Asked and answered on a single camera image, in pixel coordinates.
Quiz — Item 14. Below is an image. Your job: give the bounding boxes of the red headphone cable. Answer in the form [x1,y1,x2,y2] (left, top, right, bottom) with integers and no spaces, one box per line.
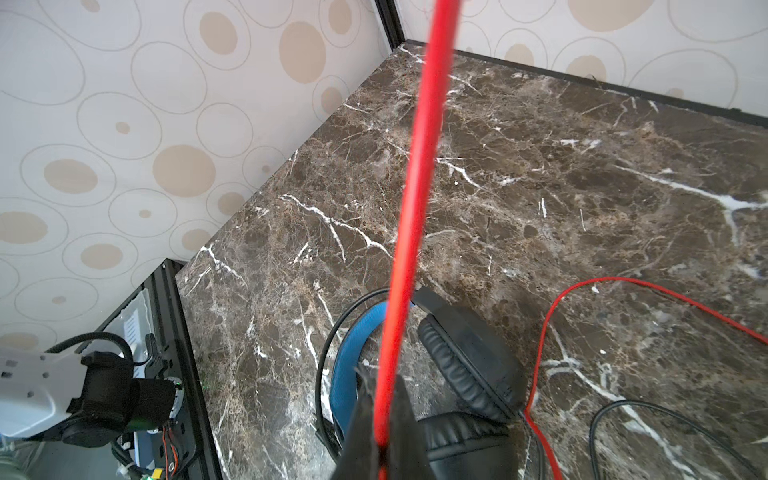
[373,0,768,480]

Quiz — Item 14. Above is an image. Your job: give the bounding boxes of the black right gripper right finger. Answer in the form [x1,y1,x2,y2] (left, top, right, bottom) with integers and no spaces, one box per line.
[386,389,435,480]

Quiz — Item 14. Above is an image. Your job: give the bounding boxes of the black blue headphones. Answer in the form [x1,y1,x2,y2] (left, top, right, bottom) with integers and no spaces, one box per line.
[314,287,526,479]

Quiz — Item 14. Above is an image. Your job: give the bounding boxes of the black corner frame post left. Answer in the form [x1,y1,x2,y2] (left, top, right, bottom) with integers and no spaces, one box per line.
[374,0,406,50]

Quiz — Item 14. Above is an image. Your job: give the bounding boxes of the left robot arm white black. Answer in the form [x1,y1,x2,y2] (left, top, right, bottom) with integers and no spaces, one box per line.
[1,332,183,448]

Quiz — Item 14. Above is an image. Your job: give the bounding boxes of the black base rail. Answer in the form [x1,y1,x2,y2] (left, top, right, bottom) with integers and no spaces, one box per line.
[97,259,224,479]

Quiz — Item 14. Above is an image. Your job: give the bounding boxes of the black headphone cable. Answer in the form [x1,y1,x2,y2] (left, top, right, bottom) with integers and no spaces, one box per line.
[587,399,763,480]

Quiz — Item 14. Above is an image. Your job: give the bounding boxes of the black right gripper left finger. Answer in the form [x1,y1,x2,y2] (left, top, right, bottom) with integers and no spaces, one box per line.
[331,370,379,480]

